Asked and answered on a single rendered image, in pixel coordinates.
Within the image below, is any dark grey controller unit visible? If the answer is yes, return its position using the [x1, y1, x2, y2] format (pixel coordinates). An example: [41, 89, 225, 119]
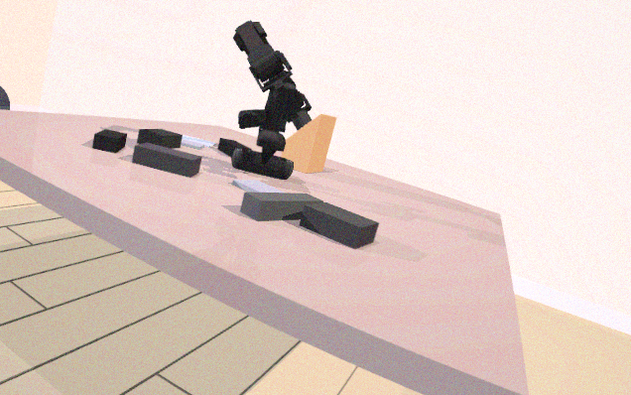
[231, 148, 294, 180]

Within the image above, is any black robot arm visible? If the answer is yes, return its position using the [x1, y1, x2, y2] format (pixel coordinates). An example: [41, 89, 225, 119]
[233, 20, 312, 131]

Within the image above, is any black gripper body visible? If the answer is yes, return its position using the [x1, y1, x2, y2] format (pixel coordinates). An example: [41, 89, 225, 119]
[256, 100, 288, 152]

